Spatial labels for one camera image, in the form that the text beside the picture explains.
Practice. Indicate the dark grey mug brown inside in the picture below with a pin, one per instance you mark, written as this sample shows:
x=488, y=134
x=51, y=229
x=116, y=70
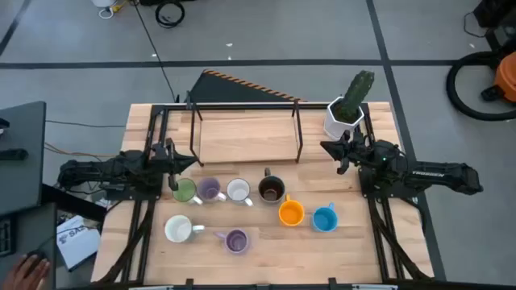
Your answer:
x=271, y=189

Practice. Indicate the orange mug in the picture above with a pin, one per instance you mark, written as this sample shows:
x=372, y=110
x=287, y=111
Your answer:
x=291, y=213

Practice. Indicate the white round device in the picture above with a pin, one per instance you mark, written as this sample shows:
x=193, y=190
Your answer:
x=104, y=2

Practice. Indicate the green cactus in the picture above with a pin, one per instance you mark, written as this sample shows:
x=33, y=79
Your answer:
x=359, y=92

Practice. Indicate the white printed cardboard box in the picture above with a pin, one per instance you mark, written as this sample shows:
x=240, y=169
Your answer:
x=78, y=243

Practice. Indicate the white hexagonal plant pot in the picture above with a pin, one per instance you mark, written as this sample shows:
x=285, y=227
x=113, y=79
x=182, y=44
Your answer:
x=332, y=125

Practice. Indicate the black panel orange striped edge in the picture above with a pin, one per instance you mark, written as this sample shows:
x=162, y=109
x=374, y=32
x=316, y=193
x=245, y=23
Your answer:
x=217, y=90

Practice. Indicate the black metal table frame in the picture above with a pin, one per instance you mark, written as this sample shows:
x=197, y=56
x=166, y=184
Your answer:
x=258, y=106

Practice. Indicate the black keyboard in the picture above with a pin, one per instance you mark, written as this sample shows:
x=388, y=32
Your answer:
x=6, y=237

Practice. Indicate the green mug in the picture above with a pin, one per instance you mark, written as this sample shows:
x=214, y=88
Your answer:
x=185, y=192

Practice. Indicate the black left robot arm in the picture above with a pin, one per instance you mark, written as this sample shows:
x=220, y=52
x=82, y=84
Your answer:
x=101, y=171

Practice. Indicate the black equipment case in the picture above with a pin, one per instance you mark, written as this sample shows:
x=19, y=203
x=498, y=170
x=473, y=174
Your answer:
x=498, y=20

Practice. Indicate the black bar-shaped device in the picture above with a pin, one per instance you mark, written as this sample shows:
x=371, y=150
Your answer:
x=12, y=154

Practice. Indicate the orange vacuum cleaner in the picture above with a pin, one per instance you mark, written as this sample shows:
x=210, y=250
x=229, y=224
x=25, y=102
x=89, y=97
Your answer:
x=508, y=76

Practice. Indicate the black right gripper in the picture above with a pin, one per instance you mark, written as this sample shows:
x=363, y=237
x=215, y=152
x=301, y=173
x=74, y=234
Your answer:
x=352, y=151

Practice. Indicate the large white mug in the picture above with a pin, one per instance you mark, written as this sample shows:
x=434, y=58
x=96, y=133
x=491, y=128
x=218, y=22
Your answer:
x=178, y=229

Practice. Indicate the dark grey desk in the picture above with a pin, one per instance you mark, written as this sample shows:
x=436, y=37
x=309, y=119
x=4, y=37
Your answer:
x=36, y=233

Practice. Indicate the purple mug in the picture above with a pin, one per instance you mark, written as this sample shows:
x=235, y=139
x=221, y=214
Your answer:
x=236, y=241
x=209, y=188

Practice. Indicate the white mug upper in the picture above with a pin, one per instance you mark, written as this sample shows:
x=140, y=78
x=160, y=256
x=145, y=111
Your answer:
x=238, y=189

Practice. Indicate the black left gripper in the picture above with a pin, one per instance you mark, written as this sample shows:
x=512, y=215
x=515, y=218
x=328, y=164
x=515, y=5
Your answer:
x=163, y=157

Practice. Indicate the blue mug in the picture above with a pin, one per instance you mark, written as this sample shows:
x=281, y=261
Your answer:
x=324, y=219

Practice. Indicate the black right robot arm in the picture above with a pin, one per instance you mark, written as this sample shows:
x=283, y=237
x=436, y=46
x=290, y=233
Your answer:
x=435, y=175

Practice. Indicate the wooden shelf black metal frame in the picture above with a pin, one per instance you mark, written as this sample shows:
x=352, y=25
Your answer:
x=246, y=141

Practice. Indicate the person's hand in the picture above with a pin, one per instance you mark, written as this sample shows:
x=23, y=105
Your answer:
x=26, y=276

